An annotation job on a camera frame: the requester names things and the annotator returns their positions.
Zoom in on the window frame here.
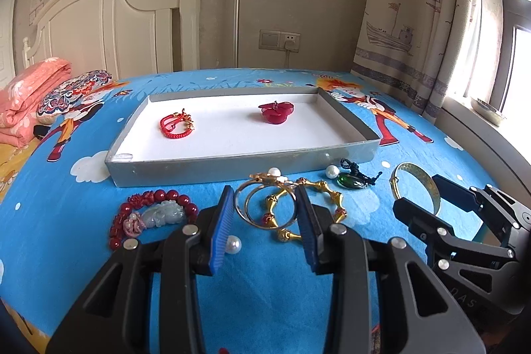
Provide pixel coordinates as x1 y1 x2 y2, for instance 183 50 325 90
490 0 530 119

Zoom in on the dark red bead bracelet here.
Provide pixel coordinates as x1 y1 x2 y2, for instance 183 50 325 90
108 188 200 252

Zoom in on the grey shallow cardboard tray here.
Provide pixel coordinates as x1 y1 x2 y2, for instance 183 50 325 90
105 87 380 187

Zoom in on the wall socket panel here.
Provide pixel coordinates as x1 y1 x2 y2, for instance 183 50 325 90
258 30 301 53

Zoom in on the white pearl earring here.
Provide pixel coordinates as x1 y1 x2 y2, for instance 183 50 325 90
268 167 282 177
325 165 341 180

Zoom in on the wide gold cuff bangle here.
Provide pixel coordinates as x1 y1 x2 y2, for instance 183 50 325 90
390 161 442 216

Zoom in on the red carved pendant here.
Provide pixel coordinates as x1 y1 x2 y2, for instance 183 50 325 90
258 102 294 125

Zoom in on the silver metal pole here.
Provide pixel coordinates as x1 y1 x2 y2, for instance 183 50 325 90
232 0 240 68

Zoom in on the folded pink quilt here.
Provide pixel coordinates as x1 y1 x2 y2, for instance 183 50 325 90
0 57 71 147

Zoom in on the red woven cord bracelet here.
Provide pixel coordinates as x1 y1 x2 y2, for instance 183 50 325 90
158 108 195 140

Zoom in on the white plug and cable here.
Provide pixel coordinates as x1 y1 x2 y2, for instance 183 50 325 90
282 37 299 69

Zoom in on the thin gold double bangle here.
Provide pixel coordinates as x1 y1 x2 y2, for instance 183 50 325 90
234 173 297 231

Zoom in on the white wooden headboard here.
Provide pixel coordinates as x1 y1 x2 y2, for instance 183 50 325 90
23 0 201 79

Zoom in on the white pearl bead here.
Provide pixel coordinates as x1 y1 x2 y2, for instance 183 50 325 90
225 235 242 255

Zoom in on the green gem black cord pendant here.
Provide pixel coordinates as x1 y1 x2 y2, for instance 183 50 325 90
336 158 383 189

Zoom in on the pale jade carved pendant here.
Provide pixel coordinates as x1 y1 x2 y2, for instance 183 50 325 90
122 200 186 238

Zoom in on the ship print curtain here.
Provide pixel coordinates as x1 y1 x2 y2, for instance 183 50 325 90
354 0 503 122

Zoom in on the yellow daisy bed sheet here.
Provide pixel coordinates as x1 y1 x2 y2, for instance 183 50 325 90
0 138 39 200

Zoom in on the blue red patterned pillow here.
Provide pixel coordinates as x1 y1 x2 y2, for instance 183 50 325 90
36 70 113 125

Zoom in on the gold bamboo segment bracelet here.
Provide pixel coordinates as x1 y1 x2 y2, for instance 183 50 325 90
262 177 348 243

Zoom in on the white wardrobe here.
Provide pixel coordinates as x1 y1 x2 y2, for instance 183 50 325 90
0 0 15 88

